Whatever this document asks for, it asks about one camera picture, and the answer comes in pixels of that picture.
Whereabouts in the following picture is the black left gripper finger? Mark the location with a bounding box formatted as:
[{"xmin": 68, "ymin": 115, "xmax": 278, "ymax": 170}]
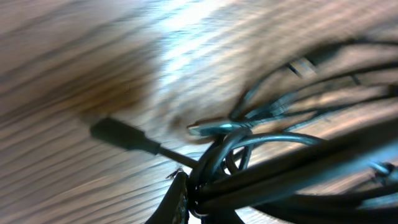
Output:
[{"xmin": 146, "ymin": 172, "xmax": 189, "ymax": 224}]

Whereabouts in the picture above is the black USB cable bundle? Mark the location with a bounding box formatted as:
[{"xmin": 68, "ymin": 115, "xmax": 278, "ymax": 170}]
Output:
[{"xmin": 89, "ymin": 37, "xmax": 398, "ymax": 224}]

